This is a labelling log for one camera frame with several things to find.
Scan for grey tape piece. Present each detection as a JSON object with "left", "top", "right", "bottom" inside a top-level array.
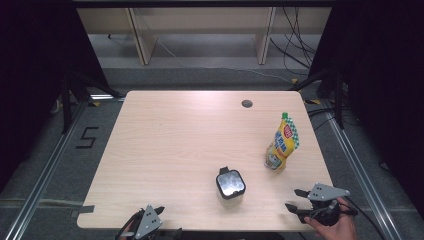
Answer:
[{"left": 70, "top": 204, "right": 96, "bottom": 218}]

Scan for bundle of black cables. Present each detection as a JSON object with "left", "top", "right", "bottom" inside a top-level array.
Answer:
[{"left": 269, "top": 7, "right": 318, "bottom": 77}]

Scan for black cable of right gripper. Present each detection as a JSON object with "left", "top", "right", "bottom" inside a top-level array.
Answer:
[{"left": 343, "top": 195, "right": 385, "bottom": 240}]

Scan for black strap of left gripper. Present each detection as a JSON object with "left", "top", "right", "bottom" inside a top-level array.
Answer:
[{"left": 114, "top": 209, "right": 143, "bottom": 240}]

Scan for black floor cables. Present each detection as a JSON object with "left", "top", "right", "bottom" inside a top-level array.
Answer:
[{"left": 306, "top": 106, "right": 338, "bottom": 132}]

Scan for dark curtain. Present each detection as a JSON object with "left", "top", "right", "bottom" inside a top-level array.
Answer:
[
  {"left": 308, "top": 0, "right": 424, "bottom": 218},
  {"left": 0, "top": 0, "right": 111, "bottom": 194}
]

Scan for long aluminium rail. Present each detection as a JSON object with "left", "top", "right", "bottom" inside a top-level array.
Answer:
[
  {"left": 321, "top": 99, "right": 398, "bottom": 240},
  {"left": 4, "top": 99, "right": 88, "bottom": 240}
]

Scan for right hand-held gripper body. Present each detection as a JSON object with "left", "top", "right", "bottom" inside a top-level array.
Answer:
[{"left": 297, "top": 182, "right": 351, "bottom": 227}]

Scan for person's right hand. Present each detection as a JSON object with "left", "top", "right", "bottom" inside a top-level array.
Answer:
[{"left": 303, "top": 197, "right": 358, "bottom": 240}]

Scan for yellow spouted seasoning pouch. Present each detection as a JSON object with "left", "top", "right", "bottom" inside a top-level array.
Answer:
[{"left": 264, "top": 112, "right": 300, "bottom": 171}]

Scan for short aluminium rail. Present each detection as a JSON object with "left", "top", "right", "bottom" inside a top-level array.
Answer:
[{"left": 89, "top": 94, "right": 127, "bottom": 102}]

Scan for clear jar with black lid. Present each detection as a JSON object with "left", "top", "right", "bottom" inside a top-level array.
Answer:
[{"left": 215, "top": 166, "right": 247, "bottom": 205}]

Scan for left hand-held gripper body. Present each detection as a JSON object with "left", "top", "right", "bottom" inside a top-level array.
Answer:
[{"left": 128, "top": 204, "right": 183, "bottom": 240}]

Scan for black metal stand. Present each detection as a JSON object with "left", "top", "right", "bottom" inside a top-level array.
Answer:
[
  {"left": 288, "top": 68, "right": 346, "bottom": 129},
  {"left": 59, "top": 66, "right": 125, "bottom": 134}
]

